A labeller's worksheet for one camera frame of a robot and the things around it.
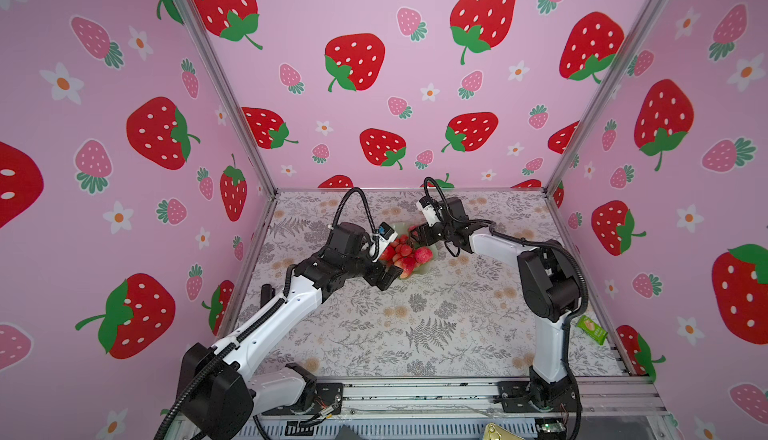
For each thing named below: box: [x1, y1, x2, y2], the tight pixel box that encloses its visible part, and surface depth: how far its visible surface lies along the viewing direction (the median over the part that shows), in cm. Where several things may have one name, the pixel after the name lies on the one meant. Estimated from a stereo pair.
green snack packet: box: [577, 315, 608, 346], surface depth 86 cm
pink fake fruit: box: [414, 246, 433, 265], surface depth 93 cm
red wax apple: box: [400, 257, 416, 279], surface depth 94 cm
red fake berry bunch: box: [380, 235, 417, 279], surface depth 95 cm
